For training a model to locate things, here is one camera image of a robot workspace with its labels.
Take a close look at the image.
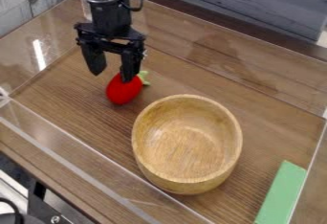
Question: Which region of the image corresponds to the wooden bowl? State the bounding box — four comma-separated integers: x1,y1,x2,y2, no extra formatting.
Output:
132,94,243,195

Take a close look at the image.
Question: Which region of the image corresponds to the black metal table bracket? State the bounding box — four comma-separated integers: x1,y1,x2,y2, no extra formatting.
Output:
27,181,73,224

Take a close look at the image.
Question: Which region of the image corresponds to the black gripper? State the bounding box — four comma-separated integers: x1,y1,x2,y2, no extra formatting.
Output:
75,23,145,83

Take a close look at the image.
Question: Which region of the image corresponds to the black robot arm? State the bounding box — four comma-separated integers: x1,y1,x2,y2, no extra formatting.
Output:
75,0,145,83

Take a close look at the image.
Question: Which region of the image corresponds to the clear acrylic corner bracket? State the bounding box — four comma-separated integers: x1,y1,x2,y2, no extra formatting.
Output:
80,0,92,21

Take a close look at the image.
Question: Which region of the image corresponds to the green rectangular block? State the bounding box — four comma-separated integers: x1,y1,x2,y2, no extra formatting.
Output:
253,161,307,224

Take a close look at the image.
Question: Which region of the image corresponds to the red plush strawberry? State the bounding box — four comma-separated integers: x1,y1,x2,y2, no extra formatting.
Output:
105,71,149,105

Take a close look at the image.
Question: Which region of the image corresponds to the black cable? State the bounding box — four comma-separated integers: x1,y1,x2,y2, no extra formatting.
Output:
0,197,24,224

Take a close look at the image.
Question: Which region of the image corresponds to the clear acrylic front panel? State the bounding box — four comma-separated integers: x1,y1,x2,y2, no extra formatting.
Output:
0,94,213,224

